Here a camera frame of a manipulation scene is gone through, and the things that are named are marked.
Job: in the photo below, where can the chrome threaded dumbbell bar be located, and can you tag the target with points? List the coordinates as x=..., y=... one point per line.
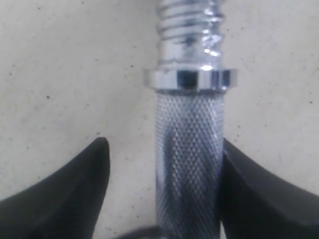
x=190, y=82

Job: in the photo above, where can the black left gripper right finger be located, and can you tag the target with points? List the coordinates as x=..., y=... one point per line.
x=257, y=204

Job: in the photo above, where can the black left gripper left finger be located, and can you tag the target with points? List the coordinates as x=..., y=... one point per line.
x=66, y=204

